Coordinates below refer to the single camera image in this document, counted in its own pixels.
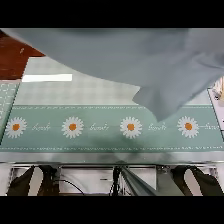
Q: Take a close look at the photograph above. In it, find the silver frame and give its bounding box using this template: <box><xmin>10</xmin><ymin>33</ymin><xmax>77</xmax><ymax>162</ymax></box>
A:
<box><xmin>0</xmin><ymin>161</ymin><xmax>224</xmax><ymax>197</ymax></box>

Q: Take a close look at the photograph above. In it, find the grey-blue shirt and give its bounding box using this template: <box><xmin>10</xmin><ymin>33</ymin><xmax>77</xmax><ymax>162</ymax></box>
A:
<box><xmin>0</xmin><ymin>27</ymin><xmax>224</xmax><ymax>123</ymax></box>

